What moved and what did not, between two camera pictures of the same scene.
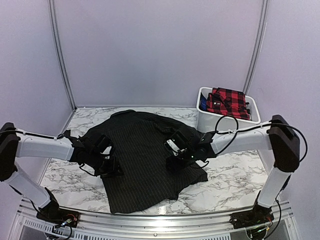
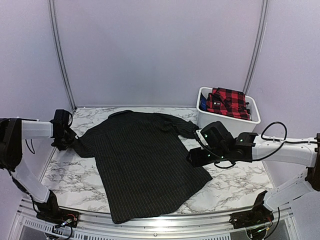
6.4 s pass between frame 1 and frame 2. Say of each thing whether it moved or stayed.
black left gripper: moved
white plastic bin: stayed
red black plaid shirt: stayed
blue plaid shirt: stayed
